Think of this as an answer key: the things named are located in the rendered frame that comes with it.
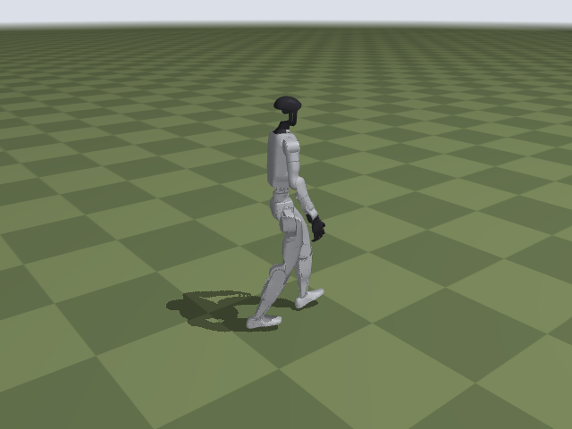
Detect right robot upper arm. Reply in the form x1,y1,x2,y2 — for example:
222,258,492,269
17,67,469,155
282,138,302,190

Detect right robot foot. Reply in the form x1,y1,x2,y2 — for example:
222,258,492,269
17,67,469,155
246,314,282,329

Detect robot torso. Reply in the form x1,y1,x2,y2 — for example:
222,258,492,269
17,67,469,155
267,130,297,221

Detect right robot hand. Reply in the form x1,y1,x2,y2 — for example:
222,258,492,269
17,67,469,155
306,214,325,242

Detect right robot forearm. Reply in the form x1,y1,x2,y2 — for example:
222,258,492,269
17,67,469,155
295,178,318,220

